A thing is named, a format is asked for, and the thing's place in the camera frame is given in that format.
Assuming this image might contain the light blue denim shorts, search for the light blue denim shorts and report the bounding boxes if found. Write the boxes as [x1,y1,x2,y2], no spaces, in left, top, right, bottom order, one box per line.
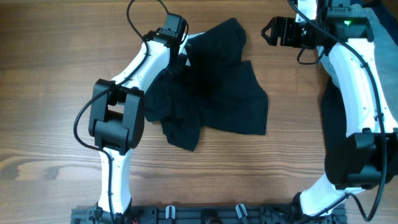
[321,1,397,119]

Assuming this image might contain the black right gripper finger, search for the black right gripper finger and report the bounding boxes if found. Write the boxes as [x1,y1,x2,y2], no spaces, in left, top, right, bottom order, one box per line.
[261,29,271,44]
[262,19,274,34]

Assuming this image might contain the black shorts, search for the black shorts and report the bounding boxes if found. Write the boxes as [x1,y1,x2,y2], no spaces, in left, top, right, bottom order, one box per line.
[145,17,268,151]

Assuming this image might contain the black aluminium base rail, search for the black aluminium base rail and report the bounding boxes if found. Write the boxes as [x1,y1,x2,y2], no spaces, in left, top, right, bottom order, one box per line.
[70,203,348,224]

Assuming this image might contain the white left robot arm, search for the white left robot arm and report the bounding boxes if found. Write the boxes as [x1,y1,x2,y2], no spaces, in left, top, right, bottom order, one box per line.
[87,14,188,223]

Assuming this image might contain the dark folded garment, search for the dark folded garment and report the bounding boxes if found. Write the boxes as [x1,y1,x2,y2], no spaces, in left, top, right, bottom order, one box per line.
[320,78,346,161]

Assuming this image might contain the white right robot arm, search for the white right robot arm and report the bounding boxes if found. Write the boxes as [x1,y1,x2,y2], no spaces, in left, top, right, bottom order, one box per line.
[261,1,397,223]

